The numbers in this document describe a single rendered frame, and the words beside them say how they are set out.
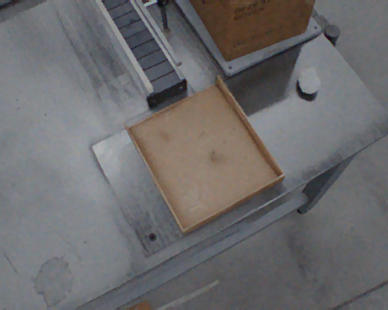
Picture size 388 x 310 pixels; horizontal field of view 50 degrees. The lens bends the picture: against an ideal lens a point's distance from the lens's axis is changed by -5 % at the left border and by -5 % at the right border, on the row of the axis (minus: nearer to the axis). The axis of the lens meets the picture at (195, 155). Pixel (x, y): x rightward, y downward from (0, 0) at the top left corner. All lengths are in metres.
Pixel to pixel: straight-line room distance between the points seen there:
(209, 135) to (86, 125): 0.31
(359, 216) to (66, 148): 1.30
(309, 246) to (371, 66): 0.98
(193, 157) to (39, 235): 0.40
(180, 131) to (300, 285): 0.99
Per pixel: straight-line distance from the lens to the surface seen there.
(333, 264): 1.86
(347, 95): 1.15
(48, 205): 1.04
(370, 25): 2.46
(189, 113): 1.06
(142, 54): 1.11
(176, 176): 0.99
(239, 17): 1.00
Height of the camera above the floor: 1.77
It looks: 68 degrees down
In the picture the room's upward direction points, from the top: 5 degrees counter-clockwise
